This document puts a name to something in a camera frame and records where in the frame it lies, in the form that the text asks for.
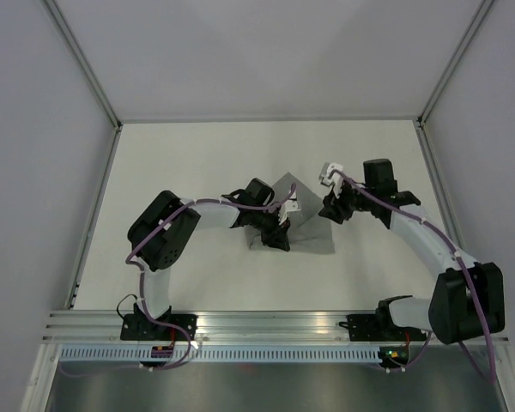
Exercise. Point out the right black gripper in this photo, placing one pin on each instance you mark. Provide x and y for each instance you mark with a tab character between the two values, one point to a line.
332	204

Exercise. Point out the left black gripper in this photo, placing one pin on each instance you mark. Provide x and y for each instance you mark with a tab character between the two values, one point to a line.
277	237

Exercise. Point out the grey cloth napkin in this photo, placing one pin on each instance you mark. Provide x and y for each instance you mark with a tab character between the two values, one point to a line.
308	233

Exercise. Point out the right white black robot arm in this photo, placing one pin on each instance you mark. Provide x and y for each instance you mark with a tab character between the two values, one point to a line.
468	297

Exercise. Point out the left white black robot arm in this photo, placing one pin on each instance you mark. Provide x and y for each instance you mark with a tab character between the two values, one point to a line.
161	233

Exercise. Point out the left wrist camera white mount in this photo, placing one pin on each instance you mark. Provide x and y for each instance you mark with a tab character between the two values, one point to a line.
289	207

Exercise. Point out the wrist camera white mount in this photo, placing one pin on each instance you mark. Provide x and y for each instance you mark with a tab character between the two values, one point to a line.
289	207
331	177

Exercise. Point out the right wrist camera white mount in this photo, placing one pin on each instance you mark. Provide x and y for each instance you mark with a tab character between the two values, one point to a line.
331	177

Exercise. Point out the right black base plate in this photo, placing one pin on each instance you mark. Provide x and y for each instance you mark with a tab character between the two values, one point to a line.
365	327

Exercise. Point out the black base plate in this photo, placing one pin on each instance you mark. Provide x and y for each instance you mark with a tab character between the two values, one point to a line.
136	327
365	327

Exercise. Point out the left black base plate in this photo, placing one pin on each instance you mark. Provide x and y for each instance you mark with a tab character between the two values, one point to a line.
136	327

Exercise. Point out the aluminium front rail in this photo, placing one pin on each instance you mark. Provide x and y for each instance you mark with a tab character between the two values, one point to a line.
215	328

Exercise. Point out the right aluminium frame post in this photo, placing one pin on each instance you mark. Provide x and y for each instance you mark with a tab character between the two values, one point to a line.
479	17

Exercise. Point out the aluminium frame post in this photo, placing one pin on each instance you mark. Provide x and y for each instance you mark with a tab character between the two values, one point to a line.
68	36
479	17

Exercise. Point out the white slotted cable duct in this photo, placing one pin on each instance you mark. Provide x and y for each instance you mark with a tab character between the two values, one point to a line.
225	353

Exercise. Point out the left aluminium frame post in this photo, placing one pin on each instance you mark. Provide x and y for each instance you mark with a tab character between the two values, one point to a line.
68	36

